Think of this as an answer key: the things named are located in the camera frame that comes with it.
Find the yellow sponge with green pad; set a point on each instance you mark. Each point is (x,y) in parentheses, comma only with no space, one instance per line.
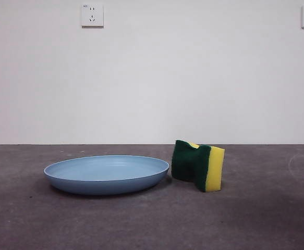
(188,164)

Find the blue round plate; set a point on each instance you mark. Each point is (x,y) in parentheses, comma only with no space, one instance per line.
(102,170)

